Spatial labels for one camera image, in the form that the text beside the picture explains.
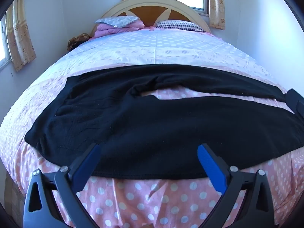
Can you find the cream and wood arched headboard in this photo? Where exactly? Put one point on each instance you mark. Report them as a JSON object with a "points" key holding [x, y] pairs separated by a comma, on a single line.
{"points": [[147, 11]]}

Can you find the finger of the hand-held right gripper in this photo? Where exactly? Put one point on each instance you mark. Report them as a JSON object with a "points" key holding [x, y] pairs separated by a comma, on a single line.
{"points": [[295, 101]]}

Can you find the black pants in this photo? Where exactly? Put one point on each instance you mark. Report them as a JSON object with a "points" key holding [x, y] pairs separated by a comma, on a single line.
{"points": [[154, 128]]}

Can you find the striped pillow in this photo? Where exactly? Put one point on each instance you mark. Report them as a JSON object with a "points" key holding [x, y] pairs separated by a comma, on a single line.
{"points": [[180, 25]]}

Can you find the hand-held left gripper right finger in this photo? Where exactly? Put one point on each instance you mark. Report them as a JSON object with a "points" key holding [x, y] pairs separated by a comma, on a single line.
{"points": [[211, 168]]}

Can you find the pink folded blanket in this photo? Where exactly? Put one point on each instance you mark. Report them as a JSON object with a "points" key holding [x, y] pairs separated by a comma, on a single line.
{"points": [[118, 29]]}

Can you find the bed with pink dotted sheet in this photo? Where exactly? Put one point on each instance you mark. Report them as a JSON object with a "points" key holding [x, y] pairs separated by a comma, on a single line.
{"points": [[147, 47]]}

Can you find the side window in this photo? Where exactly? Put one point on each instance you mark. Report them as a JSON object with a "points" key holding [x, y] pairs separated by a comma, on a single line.
{"points": [[5, 42]]}

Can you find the grey dotted pillow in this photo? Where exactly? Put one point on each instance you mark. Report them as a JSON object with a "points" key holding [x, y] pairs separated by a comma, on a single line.
{"points": [[117, 21]]}

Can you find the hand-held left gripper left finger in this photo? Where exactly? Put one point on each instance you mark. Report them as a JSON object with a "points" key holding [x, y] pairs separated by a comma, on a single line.
{"points": [[87, 165]]}

